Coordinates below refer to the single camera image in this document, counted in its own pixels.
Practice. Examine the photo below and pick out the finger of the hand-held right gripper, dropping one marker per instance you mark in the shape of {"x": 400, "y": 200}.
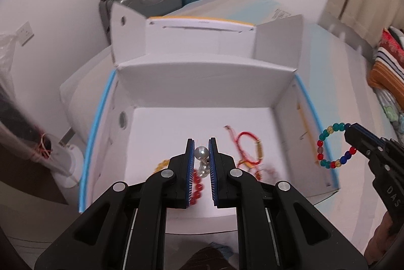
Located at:
{"x": 363, "y": 134}
{"x": 366, "y": 152}

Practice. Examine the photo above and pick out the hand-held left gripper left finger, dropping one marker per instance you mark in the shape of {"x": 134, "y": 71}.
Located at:
{"x": 157, "y": 203}

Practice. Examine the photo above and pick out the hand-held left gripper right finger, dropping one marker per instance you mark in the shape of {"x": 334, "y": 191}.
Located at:
{"x": 243, "y": 203}

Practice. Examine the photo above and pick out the white cardboard box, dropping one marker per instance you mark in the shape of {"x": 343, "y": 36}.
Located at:
{"x": 195, "y": 93}

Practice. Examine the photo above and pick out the person's right hand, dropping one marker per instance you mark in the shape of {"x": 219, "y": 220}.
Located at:
{"x": 380, "y": 241}

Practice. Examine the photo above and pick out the floral quilt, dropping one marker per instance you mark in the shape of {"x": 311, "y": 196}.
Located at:
{"x": 391, "y": 112}

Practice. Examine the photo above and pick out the dark cloth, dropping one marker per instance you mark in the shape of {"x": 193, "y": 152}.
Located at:
{"x": 210, "y": 259}

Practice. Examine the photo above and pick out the striped pillow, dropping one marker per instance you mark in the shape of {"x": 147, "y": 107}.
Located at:
{"x": 389, "y": 64}

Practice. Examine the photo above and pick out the white round stand base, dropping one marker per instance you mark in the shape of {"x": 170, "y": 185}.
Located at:
{"x": 68, "y": 167}

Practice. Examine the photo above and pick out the dark bundle with rubber bands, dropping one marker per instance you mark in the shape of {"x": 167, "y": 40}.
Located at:
{"x": 22, "y": 127}

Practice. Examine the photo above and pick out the clear plastic bag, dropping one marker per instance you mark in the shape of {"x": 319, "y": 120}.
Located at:
{"x": 8, "y": 67}

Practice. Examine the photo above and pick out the white wall socket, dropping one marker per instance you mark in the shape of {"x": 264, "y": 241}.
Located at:
{"x": 24, "y": 33}

